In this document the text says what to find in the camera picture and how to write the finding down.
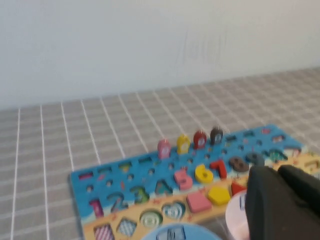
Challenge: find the light blue bowl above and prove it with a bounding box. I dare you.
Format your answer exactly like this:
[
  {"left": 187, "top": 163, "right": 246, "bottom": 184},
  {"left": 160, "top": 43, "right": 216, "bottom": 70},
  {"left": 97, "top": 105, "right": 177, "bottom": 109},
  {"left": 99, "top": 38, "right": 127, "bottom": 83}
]
[{"left": 141, "top": 223, "right": 222, "bottom": 240}]

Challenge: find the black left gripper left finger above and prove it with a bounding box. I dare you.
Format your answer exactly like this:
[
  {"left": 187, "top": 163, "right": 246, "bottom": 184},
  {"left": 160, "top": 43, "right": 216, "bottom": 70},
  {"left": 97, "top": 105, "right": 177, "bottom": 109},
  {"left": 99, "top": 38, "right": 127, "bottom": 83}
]
[{"left": 244, "top": 164, "right": 320, "bottom": 240}]

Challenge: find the red number seven piece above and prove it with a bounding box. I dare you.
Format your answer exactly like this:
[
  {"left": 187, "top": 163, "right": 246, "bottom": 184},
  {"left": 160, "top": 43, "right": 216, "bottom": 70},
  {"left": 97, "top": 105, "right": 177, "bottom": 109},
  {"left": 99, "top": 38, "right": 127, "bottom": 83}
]
[{"left": 209, "top": 159, "right": 229, "bottom": 180}]

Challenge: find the pink trapezoid piece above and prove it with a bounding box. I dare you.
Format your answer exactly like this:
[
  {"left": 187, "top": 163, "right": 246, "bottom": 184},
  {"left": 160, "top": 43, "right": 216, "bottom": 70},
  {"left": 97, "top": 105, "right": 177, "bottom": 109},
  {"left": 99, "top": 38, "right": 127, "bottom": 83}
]
[{"left": 186, "top": 192, "right": 212, "bottom": 213}]

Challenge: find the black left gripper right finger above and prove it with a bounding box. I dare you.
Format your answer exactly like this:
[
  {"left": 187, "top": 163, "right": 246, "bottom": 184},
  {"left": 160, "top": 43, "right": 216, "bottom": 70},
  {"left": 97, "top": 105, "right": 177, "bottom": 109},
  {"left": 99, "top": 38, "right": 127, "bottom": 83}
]
[{"left": 278, "top": 164, "right": 320, "bottom": 215}]

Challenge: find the pink fish peg piece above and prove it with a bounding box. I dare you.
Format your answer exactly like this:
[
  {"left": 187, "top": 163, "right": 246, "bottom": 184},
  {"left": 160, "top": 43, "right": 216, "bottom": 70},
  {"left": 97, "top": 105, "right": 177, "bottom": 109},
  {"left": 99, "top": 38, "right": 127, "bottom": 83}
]
[{"left": 157, "top": 138, "right": 171, "bottom": 160}]

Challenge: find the grey grid tablecloth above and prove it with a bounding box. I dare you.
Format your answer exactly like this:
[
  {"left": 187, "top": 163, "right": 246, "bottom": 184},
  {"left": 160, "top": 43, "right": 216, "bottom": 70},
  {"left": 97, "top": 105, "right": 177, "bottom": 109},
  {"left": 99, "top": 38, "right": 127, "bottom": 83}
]
[{"left": 0, "top": 66, "right": 320, "bottom": 240}]

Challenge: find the brown fish peg piece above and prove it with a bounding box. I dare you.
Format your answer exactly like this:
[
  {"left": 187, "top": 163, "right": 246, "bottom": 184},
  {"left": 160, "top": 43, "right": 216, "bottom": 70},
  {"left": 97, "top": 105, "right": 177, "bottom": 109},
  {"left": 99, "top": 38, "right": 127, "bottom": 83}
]
[{"left": 209, "top": 126, "right": 224, "bottom": 146}]

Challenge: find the pale pink bowl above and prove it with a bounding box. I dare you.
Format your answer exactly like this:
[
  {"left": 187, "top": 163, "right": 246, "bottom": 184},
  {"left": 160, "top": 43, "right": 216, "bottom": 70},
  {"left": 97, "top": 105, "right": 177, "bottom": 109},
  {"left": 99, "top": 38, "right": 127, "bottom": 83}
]
[{"left": 224, "top": 189, "right": 252, "bottom": 240}]

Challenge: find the yellow pentagon piece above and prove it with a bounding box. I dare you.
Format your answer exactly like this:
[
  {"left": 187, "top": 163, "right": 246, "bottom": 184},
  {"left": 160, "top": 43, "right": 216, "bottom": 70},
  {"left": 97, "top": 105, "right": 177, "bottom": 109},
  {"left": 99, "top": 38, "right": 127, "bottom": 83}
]
[{"left": 207, "top": 185, "right": 232, "bottom": 206}]

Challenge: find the slate number nine piece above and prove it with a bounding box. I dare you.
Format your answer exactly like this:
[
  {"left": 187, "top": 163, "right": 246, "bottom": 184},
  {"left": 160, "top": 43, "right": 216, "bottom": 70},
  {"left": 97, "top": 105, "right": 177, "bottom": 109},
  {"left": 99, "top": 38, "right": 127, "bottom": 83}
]
[{"left": 244, "top": 152, "right": 265, "bottom": 168}]

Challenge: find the colourful wooden puzzle board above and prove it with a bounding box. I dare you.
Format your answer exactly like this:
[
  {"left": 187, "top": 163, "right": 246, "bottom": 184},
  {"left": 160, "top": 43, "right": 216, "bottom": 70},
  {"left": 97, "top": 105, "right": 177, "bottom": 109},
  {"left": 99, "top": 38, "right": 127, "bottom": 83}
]
[{"left": 69, "top": 124, "right": 320, "bottom": 240}]

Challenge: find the yellow number six piece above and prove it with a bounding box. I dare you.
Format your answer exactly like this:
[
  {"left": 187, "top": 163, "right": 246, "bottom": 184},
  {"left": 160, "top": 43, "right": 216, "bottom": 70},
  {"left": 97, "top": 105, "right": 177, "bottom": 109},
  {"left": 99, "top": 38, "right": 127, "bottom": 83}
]
[{"left": 194, "top": 163, "right": 215, "bottom": 184}]

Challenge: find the pink number five piece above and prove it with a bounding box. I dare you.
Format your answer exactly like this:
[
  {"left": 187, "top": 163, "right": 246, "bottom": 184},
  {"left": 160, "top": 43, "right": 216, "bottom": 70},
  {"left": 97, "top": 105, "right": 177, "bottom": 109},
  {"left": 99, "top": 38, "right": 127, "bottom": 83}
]
[{"left": 173, "top": 168, "right": 194, "bottom": 191}]

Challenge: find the red fish peg piece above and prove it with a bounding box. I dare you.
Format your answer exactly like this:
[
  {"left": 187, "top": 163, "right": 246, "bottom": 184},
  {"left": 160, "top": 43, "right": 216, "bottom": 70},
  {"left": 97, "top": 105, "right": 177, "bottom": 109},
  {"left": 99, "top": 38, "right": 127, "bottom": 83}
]
[{"left": 193, "top": 129, "right": 207, "bottom": 150}]

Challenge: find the red triangle piece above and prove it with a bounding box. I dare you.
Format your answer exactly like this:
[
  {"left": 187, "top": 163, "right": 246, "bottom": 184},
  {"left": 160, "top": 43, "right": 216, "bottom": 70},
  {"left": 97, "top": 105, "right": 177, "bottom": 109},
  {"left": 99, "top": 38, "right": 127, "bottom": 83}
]
[{"left": 230, "top": 182, "right": 248, "bottom": 197}]

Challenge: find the brown number eight piece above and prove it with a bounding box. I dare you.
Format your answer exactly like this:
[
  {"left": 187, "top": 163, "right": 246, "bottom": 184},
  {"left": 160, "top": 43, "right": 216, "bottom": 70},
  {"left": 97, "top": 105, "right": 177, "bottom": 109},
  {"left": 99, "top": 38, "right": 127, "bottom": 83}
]
[{"left": 229, "top": 156, "right": 250, "bottom": 173}]

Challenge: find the yellow fish peg piece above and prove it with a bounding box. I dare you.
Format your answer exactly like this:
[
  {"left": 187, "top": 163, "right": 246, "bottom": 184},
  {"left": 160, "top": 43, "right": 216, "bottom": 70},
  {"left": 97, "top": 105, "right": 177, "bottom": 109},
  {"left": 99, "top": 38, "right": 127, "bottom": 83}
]
[{"left": 176, "top": 134, "right": 191, "bottom": 155}]

